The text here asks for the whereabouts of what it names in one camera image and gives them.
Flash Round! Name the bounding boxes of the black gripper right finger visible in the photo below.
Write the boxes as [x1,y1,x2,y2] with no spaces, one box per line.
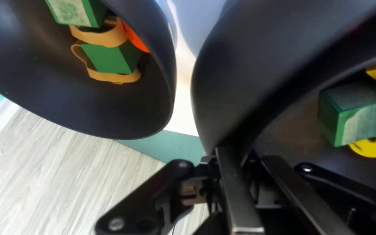
[257,154,376,235]

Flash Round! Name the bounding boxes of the black plastic bowl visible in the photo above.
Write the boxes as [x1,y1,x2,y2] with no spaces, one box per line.
[0,0,178,141]
[190,0,376,200]

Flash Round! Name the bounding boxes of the green wooden cube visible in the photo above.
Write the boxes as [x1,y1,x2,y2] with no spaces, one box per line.
[317,80,376,148]
[43,0,107,29]
[81,41,143,76]

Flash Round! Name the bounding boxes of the orange red toy piece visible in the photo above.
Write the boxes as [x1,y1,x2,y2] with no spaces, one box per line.
[121,21,151,55]

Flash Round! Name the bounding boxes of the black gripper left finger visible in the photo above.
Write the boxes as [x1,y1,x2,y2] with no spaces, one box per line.
[94,145,266,235]

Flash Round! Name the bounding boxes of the tan rubber band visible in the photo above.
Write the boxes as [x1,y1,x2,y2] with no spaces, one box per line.
[69,19,130,49]
[69,44,142,85]

